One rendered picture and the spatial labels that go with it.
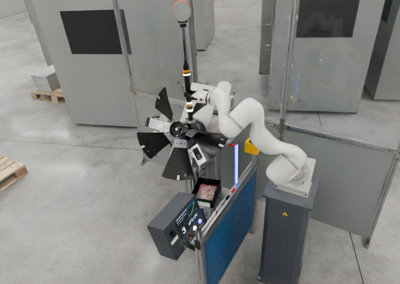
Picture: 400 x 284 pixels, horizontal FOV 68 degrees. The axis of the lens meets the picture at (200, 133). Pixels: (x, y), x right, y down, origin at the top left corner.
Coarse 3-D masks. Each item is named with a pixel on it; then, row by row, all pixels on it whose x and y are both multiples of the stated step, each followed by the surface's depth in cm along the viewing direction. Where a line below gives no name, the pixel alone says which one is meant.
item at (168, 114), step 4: (164, 88) 221; (160, 92) 226; (164, 92) 221; (160, 96) 226; (164, 96) 222; (156, 100) 232; (160, 100) 227; (164, 100) 222; (156, 104) 233; (160, 104) 229; (164, 104) 223; (168, 104) 218; (156, 108) 235; (160, 108) 231; (164, 108) 225; (168, 108) 219; (164, 112) 227; (168, 112) 221; (168, 116) 224; (172, 116) 219
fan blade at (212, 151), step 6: (198, 132) 211; (204, 132) 211; (210, 132) 211; (192, 138) 206; (198, 138) 205; (204, 138) 205; (210, 138) 205; (216, 138) 205; (198, 144) 202; (204, 144) 201; (210, 144) 201; (216, 144) 201; (222, 144) 200; (204, 150) 199; (210, 150) 198; (216, 150) 198; (210, 156) 196
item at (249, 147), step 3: (249, 138) 221; (246, 141) 218; (249, 141) 218; (246, 144) 218; (249, 144) 216; (252, 144) 215; (246, 147) 219; (249, 147) 217; (252, 147) 216; (255, 147) 215; (246, 150) 220; (249, 150) 219; (252, 150) 217; (255, 150) 216; (258, 150) 218; (249, 153) 220; (252, 153) 219; (255, 153) 217
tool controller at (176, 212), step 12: (180, 192) 153; (168, 204) 147; (180, 204) 144; (192, 204) 147; (156, 216) 141; (168, 216) 138; (180, 216) 139; (192, 216) 147; (156, 228) 133; (168, 228) 133; (192, 228) 147; (156, 240) 138; (168, 240) 133; (180, 240) 140; (168, 252) 138; (180, 252) 140
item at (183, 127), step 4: (172, 124) 212; (176, 124) 211; (180, 124) 210; (184, 124) 210; (188, 124) 219; (172, 128) 212; (180, 128) 209; (184, 128) 208; (188, 128) 214; (192, 128) 218; (172, 132) 212; (176, 132) 209; (180, 132) 209; (184, 132) 209; (176, 136) 209; (180, 136) 209; (184, 136) 212; (188, 140) 218
